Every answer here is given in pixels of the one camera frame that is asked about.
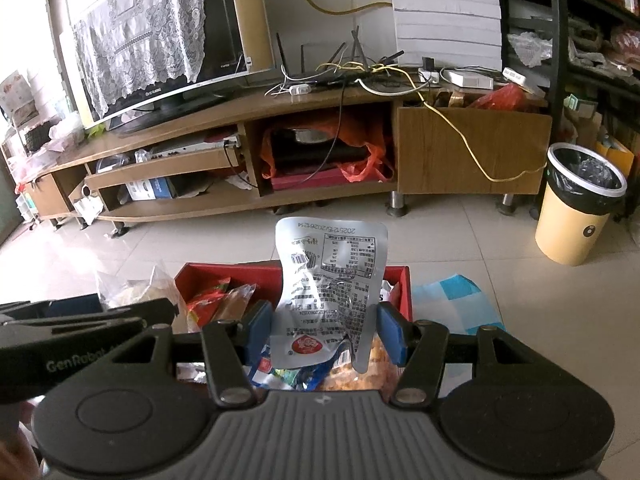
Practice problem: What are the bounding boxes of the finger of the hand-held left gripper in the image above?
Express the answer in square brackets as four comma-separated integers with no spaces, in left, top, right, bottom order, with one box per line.
[0,298,180,332]
[0,294,102,317]

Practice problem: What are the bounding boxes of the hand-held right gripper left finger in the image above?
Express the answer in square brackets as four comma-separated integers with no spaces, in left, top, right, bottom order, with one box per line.
[113,300,274,409]

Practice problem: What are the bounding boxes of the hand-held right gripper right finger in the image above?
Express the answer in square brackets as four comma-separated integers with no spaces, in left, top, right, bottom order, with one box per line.
[376,305,539,408]

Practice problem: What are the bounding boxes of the brown bread packet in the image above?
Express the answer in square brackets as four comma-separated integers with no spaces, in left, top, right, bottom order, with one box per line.
[217,284,259,322]

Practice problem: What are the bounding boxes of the red cardboard box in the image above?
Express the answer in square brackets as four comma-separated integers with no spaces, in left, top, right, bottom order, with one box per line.
[174,261,414,342]

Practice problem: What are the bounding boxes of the silver snack packet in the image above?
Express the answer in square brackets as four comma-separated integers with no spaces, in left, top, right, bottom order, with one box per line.
[275,217,390,374]

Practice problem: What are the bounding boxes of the clear packet of yellow snacks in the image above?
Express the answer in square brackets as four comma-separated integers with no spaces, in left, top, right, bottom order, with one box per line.
[319,334,402,394]

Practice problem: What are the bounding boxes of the blue white checked tablecloth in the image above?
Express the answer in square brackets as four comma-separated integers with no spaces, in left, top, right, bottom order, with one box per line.
[412,272,507,337]

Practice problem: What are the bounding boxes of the white paper bag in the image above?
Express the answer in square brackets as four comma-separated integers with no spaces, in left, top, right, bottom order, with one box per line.
[75,185,109,227]

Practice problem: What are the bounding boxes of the blue white carton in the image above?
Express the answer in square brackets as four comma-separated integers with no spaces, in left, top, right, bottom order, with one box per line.
[125,176,179,201]

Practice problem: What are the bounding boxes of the red flat box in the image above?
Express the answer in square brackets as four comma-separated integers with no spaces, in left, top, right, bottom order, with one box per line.
[270,167,392,192]

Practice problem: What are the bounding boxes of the silver set-top box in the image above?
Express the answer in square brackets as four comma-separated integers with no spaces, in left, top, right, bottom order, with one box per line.
[150,139,239,162]

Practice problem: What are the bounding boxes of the orange plastic bag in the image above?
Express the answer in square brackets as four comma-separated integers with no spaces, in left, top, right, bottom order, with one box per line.
[260,114,397,184]

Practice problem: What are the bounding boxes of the wooden television stand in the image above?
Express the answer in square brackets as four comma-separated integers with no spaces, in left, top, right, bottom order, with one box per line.
[20,77,554,237]

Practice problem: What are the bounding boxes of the cream waste bin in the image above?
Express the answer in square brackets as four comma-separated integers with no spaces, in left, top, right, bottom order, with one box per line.
[535,142,629,267]

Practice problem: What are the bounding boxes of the black router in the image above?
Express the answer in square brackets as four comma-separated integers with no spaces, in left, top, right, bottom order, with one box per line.
[275,25,407,87]

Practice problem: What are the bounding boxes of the white flat device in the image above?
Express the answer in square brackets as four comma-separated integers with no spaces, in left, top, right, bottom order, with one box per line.
[442,68,494,90]

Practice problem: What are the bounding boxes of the red plastic bag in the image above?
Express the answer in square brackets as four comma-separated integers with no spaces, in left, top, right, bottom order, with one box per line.
[470,82,549,112]

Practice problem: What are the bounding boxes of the white lace cloth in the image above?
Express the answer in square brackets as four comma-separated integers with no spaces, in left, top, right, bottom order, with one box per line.
[72,0,207,119]

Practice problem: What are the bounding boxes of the television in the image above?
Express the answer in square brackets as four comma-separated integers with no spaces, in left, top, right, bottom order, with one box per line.
[57,0,279,137]

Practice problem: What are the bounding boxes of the black metal rack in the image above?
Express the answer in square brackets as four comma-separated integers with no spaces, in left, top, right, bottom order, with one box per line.
[497,0,640,222]

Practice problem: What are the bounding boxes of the white ribbed panel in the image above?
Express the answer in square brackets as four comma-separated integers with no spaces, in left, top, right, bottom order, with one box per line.
[387,0,504,69]

